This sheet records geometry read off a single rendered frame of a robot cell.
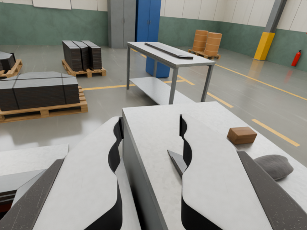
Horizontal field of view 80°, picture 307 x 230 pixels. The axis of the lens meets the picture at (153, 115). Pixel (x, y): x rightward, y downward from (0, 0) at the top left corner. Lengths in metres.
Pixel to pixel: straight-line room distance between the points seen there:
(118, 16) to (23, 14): 3.22
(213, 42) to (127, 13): 3.51
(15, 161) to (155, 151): 0.80
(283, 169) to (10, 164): 1.25
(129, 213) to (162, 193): 0.21
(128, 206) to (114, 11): 7.67
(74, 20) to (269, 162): 8.17
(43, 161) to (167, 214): 0.82
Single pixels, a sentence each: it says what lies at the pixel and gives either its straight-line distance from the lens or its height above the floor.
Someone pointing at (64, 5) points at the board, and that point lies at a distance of 8.41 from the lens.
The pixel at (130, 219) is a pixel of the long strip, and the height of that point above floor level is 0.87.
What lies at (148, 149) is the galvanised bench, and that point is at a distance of 0.73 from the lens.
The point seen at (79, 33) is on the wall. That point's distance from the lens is 8.53.
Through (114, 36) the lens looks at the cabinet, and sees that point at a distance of 8.15.
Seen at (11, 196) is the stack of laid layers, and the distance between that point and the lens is 0.95.
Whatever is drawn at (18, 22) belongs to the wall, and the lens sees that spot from 8.50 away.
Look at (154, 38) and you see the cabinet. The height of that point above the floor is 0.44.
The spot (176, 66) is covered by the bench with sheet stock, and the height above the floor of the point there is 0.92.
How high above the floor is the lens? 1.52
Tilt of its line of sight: 30 degrees down
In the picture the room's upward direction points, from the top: 6 degrees clockwise
